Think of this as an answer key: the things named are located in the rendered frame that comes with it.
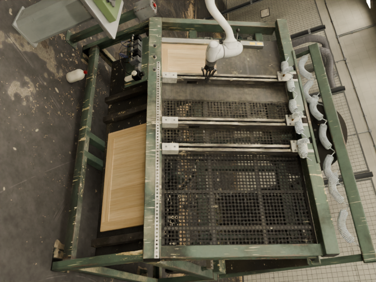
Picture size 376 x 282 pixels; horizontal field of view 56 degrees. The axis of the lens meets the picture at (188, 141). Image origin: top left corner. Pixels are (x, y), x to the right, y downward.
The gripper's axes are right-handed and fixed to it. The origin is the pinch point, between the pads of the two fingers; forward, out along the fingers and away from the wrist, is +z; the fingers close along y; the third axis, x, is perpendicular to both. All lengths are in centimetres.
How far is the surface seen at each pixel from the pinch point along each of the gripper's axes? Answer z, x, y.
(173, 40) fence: 4, 47, -28
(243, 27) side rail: 5, 69, 40
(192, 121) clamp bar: 2.0, -41.5, -14.0
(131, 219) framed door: 39, -108, -60
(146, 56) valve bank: 4, 27, -52
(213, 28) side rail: 8, 69, 12
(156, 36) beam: 3, 51, -42
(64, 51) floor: 26, 50, -129
